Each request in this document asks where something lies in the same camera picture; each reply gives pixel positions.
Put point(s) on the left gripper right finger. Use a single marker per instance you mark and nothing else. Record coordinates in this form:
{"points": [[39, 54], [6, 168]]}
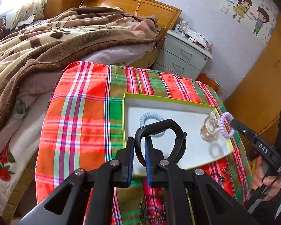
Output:
{"points": [[191, 196]]}

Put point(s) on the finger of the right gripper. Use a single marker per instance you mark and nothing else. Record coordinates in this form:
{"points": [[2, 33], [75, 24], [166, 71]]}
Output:
{"points": [[250, 135]]}

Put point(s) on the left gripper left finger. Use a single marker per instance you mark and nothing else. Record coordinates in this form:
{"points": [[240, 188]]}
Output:
{"points": [[86, 197]]}

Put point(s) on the rhinestone hair clip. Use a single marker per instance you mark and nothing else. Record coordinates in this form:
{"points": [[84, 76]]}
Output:
{"points": [[227, 171]]}

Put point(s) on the large pink hair claw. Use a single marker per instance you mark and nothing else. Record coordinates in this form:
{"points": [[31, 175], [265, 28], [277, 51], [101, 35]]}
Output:
{"points": [[210, 127]]}

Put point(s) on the black wristband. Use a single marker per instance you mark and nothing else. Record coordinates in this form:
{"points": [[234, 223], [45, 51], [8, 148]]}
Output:
{"points": [[156, 128]]}

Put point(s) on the person's right hand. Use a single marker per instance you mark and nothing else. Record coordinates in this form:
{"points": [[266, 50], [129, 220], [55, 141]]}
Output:
{"points": [[259, 179]]}

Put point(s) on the wooden wardrobe door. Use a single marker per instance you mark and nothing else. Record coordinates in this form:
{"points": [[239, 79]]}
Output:
{"points": [[256, 101]]}

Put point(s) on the floral white bedsheet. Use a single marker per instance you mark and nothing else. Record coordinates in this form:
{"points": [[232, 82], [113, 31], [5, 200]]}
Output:
{"points": [[21, 147]]}

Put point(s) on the colourful plaid cloth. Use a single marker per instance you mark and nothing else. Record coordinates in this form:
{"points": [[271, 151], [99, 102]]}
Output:
{"points": [[83, 129]]}

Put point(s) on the yellow-green shallow box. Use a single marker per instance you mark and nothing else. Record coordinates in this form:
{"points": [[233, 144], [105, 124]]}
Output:
{"points": [[139, 110]]}

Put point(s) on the grey bedside cabinet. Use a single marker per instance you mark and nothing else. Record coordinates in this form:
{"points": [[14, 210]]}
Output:
{"points": [[179, 55]]}

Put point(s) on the brown fleece blanket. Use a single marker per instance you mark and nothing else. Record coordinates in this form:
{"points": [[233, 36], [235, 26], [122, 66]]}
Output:
{"points": [[64, 39]]}

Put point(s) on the wooden headboard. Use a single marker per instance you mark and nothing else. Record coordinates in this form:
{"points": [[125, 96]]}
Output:
{"points": [[167, 15]]}

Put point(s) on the patterned window curtain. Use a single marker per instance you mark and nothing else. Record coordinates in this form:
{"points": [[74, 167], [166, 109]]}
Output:
{"points": [[27, 9]]}

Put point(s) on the cartoon couple wall sticker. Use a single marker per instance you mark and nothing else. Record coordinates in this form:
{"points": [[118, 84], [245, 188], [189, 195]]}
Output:
{"points": [[258, 16]]}

